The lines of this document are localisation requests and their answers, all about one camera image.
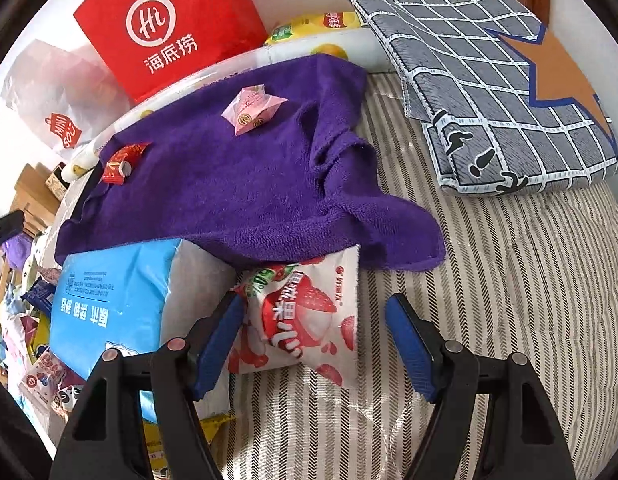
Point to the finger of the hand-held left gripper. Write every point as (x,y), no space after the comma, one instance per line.
(4,227)

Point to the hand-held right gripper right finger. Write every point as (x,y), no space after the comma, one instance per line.
(409,345)

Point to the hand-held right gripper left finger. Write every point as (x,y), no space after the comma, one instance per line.
(216,345)

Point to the white red strawberry snack packet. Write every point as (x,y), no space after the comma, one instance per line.
(299,320)

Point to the purple soft object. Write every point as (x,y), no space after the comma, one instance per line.
(19,250)

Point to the cardboard boxes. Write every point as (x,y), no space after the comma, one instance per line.
(34,195)

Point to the flat yellow snack packet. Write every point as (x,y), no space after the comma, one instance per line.
(216,425)

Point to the pile of mixed snack packets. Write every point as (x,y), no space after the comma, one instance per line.
(24,330)

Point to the blue tissue pack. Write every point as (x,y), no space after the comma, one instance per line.
(119,295)

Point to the striped bed quilt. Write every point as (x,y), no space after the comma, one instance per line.
(514,285)

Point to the red wrapped candy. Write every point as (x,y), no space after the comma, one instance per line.
(121,162)

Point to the white plastic bag red logo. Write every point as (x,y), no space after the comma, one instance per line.
(44,90)

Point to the purple towel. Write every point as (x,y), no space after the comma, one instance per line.
(214,185)

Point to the pink triangular candy packet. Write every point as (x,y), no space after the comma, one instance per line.
(251,110)

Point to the red paper bag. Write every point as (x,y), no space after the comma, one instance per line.
(164,25)

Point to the grey checked star pillow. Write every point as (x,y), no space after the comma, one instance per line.
(464,60)

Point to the white lemon print package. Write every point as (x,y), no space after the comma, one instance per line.
(289,47)

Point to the yellow lemon snack packet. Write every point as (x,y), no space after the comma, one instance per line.
(309,25)

